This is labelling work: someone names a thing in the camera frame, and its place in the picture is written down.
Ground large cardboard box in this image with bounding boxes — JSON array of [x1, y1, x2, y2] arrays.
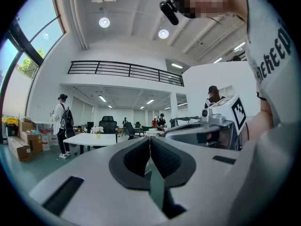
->
[[18, 118, 44, 154]]

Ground group of clear water bottles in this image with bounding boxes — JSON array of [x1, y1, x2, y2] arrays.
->
[[39, 129, 59, 152]]

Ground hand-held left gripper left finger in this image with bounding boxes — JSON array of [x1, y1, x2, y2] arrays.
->
[[109, 137, 151, 190]]

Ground person's white printed shirt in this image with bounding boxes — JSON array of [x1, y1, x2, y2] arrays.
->
[[229, 0, 297, 222]]

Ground person's right forearm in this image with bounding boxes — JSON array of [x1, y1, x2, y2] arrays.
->
[[244, 101, 275, 148]]

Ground black office chair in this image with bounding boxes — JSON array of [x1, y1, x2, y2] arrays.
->
[[98, 115, 118, 135], [123, 121, 144, 140]]

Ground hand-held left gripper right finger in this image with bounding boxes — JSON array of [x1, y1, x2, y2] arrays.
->
[[150, 137, 197, 189]]

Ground white flowers in pot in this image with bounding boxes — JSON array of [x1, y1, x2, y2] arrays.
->
[[90, 125, 104, 140]]

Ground black bin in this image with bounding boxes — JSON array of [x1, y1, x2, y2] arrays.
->
[[5, 123, 19, 138]]

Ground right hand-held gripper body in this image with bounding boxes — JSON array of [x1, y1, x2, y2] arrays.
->
[[164, 94, 247, 151]]

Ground long flat cardboard box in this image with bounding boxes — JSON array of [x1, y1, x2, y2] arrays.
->
[[8, 135, 32, 161]]

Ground black balcony railing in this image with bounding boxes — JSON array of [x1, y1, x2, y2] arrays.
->
[[67, 60, 185, 88]]

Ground large black-framed window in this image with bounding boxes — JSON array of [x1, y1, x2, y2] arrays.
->
[[0, 0, 66, 117]]

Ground black head-mounted camera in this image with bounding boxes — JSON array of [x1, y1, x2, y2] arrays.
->
[[159, 0, 181, 26]]

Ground white table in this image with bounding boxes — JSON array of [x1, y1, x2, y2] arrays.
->
[[63, 133, 118, 155]]

